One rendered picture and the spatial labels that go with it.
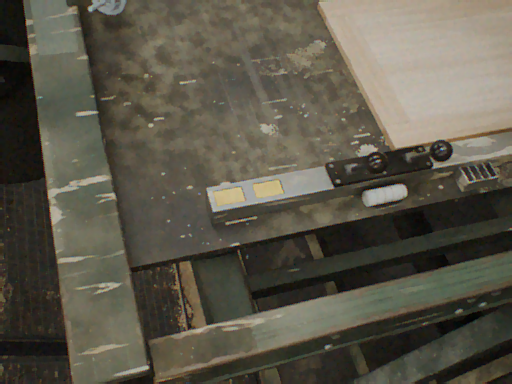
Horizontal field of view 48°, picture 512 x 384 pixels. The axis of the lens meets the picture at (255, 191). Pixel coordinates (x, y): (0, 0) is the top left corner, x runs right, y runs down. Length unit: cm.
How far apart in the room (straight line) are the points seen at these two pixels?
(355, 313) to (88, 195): 45
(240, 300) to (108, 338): 26
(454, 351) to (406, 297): 70
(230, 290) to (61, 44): 54
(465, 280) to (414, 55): 56
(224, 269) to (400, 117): 48
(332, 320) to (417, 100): 55
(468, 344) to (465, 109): 64
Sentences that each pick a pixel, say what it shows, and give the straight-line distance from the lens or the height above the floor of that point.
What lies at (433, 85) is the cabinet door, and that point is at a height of 121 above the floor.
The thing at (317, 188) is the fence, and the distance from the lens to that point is 101.
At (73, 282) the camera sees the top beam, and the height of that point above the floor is 186.
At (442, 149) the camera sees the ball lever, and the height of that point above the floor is 143.
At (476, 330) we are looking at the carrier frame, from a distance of 161.
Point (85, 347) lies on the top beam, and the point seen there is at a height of 186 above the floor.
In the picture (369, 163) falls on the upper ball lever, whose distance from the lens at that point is 93.
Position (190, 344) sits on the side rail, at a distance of 85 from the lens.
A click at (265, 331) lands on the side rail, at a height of 163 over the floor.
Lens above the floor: 229
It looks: 45 degrees down
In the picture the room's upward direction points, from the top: 73 degrees counter-clockwise
